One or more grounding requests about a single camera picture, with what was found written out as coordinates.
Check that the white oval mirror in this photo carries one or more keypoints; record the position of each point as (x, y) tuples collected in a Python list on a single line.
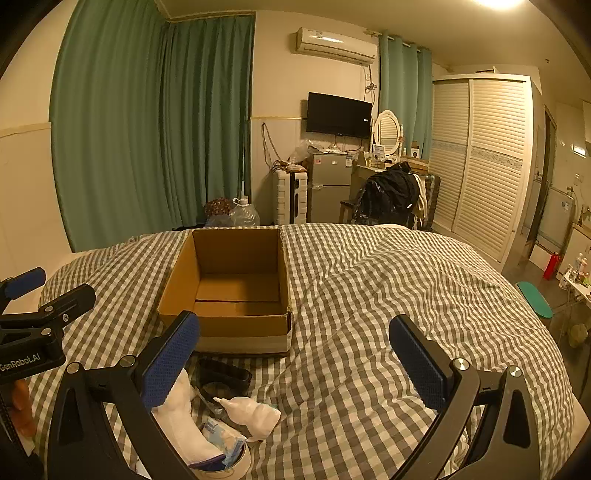
[(387, 131)]

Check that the small table with bottles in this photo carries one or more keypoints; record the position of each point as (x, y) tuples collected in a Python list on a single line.
[(577, 277)]

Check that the green oval board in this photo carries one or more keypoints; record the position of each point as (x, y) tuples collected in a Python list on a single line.
[(535, 300)]

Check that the green curtain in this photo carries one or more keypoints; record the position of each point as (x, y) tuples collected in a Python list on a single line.
[(106, 138), (404, 92), (207, 115)]

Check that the grey checked blanket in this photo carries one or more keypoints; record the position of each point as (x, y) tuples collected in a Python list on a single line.
[(369, 286)]

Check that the wooden dressing table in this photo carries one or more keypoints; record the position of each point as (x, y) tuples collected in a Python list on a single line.
[(362, 173)]

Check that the white suitcase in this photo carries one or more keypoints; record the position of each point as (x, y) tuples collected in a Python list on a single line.
[(290, 196)]

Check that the blue white tissue packet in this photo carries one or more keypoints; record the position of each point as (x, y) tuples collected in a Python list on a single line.
[(217, 434)]

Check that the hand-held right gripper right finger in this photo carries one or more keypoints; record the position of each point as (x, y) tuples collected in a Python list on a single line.
[(421, 367)]

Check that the red fire extinguisher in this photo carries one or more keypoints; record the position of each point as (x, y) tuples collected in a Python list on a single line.
[(551, 266)]

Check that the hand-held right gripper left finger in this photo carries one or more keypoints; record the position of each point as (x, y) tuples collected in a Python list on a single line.
[(170, 367)]

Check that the clear water jug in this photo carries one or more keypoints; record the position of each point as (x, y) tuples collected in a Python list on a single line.
[(244, 214)]

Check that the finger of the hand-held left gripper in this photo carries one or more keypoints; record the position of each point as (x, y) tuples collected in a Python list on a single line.
[(25, 281), (69, 302)]

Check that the brown patterned bag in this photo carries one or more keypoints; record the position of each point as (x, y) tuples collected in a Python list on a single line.
[(218, 207)]

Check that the white leaning board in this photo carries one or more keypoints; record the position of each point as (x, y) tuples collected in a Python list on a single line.
[(539, 257)]

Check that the black wall television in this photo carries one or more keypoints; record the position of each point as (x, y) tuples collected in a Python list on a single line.
[(339, 114)]

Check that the short white sock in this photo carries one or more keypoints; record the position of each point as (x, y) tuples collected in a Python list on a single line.
[(254, 413)]

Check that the long white sock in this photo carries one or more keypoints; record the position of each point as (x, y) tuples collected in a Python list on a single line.
[(180, 417)]

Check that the white slatted wardrobe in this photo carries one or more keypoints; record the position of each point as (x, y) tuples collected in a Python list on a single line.
[(485, 161)]

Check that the grey suitcase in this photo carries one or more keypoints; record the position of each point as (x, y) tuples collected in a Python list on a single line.
[(431, 198)]

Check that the clear plastic wrapper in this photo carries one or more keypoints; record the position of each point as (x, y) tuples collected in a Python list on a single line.
[(208, 400)]

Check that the wooden chair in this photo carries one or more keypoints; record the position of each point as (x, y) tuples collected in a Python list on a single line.
[(347, 207)]

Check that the person's left hand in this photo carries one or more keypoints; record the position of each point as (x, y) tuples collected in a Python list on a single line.
[(23, 406)]

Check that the white air conditioner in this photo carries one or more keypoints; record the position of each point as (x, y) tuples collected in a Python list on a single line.
[(334, 44)]

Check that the brown cardboard box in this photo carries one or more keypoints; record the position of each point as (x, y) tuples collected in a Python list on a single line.
[(240, 327)]

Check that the silver small fridge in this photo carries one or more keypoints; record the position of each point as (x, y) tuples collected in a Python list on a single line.
[(328, 189)]

